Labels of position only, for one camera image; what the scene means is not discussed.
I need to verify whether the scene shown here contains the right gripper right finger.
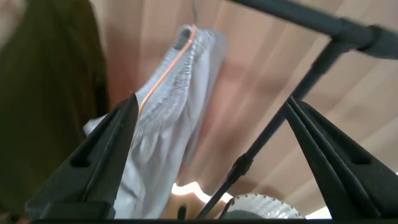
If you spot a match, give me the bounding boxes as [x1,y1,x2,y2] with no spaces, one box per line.
[283,96,398,218]

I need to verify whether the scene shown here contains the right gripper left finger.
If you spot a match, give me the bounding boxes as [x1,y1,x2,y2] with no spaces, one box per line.
[24,92,140,220]

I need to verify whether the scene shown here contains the green printed shirt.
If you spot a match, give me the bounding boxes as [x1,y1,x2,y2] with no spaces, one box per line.
[0,0,110,217]

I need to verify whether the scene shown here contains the pale grey shorts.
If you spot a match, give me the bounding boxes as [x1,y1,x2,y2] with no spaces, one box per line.
[83,24,228,220]

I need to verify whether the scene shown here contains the pink clothes hanger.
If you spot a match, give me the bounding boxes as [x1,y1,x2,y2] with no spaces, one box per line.
[138,0,200,118]

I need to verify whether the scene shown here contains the white laundry basket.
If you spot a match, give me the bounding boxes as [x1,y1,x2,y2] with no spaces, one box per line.
[219,192,304,220]

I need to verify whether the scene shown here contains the black clothes rack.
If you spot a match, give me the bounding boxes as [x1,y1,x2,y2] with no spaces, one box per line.
[177,0,398,220]

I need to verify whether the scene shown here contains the beige curtain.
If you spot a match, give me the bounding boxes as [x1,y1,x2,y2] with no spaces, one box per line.
[90,0,398,215]

